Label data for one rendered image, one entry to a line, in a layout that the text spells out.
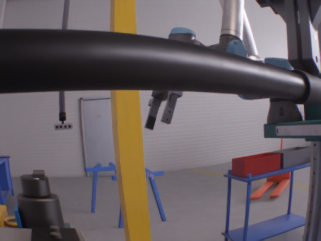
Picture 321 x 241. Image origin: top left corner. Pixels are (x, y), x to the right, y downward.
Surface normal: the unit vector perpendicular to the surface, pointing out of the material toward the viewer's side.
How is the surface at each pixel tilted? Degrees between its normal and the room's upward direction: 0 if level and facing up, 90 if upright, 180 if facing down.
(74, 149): 90
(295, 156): 90
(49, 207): 90
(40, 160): 90
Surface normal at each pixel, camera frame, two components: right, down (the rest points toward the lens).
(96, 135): 0.29, -0.04
